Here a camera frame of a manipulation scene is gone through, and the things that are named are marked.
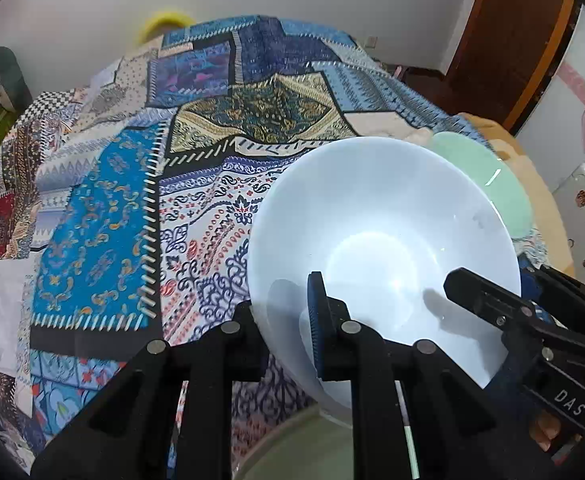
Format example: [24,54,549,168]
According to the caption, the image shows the grey plush toy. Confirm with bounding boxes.
[0,47,32,114]

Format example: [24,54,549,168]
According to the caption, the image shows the patchwork patterned blanket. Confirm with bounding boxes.
[0,15,485,470]

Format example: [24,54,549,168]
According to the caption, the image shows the person's right hand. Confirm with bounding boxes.
[529,410,582,453]

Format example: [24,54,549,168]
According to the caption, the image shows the light green bowl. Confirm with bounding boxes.
[428,132,533,240]

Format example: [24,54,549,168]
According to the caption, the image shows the yellow foam tube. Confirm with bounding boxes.
[136,9,196,46]

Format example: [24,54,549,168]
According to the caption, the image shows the white bowl with spots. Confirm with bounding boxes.
[248,138,521,420]

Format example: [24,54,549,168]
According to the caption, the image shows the wooden door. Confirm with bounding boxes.
[445,0,580,134]

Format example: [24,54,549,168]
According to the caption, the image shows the light green plate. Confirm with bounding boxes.
[232,404,421,480]

